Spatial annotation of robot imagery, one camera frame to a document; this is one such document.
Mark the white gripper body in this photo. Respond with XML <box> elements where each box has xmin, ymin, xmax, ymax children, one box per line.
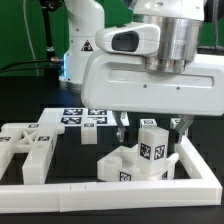
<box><xmin>81</xmin><ymin>53</ymin><xmax>224</xmax><ymax>116</ymax></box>

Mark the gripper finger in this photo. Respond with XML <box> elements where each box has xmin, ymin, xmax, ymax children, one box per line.
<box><xmin>112</xmin><ymin>111</ymin><xmax>127</xmax><ymax>142</ymax></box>
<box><xmin>174</xmin><ymin>115</ymin><xmax>194</xmax><ymax>143</ymax></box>

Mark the white chair seat part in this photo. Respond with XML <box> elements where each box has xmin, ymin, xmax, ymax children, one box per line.
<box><xmin>97</xmin><ymin>145</ymin><xmax>179</xmax><ymax>182</ymax></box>

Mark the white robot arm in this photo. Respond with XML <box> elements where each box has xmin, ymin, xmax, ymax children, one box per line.
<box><xmin>81</xmin><ymin>0</ymin><xmax>224</xmax><ymax>132</ymax></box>

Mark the white chair back part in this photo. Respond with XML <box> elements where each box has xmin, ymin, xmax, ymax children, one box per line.
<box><xmin>0</xmin><ymin>123</ymin><xmax>65</xmax><ymax>185</ymax></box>

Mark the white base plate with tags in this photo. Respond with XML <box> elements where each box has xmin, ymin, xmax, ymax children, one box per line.
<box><xmin>39</xmin><ymin>107</ymin><xmax>130</xmax><ymax>128</ymax></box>

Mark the black camera stand pole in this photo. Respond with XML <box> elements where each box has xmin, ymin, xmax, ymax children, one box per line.
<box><xmin>39</xmin><ymin>0</ymin><xmax>62</xmax><ymax>78</ymax></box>

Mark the black cable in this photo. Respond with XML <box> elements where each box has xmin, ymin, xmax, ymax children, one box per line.
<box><xmin>0</xmin><ymin>59</ymin><xmax>64</xmax><ymax>75</ymax></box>

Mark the white U-shaped frame obstacle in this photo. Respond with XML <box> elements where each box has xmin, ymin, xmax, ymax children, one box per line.
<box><xmin>0</xmin><ymin>137</ymin><xmax>223</xmax><ymax>214</ymax></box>

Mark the braided grey cable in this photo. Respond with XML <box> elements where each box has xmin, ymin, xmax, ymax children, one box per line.
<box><xmin>199</xmin><ymin>0</ymin><xmax>224</xmax><ymax>54</ymax></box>

